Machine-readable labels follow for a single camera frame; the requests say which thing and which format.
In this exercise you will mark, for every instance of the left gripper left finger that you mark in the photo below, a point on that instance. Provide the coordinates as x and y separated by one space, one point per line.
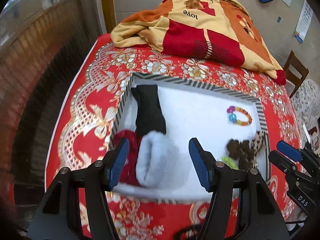
58 214

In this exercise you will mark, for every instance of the red velvet bow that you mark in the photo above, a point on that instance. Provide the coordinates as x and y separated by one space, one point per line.
128 174

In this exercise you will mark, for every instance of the brown scrunchie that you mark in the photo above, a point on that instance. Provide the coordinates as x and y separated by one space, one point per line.
241 152

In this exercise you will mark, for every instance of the leopard print bow scrunchie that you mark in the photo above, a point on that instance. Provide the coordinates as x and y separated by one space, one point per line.
257 141

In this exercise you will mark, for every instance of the red yellow love blanket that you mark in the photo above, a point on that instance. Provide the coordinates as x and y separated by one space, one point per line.
218 30

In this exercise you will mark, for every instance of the black fabric pouch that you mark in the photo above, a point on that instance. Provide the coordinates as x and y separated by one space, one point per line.
149 113

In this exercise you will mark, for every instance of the white fluffy scrunchie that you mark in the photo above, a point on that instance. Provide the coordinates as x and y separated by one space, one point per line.
164 162

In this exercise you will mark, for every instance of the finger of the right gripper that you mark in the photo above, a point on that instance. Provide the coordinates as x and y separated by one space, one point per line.
281 162
289 151

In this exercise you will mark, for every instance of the chevron striped shallow box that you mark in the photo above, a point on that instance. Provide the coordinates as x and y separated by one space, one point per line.
213 115

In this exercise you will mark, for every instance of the wooden chair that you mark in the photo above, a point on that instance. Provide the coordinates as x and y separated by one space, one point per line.
295 74

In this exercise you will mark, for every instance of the metal roller shutter door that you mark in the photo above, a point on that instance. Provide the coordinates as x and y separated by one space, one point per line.
43 45

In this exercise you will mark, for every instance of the wall calendar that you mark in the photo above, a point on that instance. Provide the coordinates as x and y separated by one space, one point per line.
303 22

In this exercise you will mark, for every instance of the red floral tablecloth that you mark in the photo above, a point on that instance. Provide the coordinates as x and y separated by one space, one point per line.
84 125

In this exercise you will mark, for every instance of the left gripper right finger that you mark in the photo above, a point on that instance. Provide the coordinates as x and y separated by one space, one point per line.
259 216

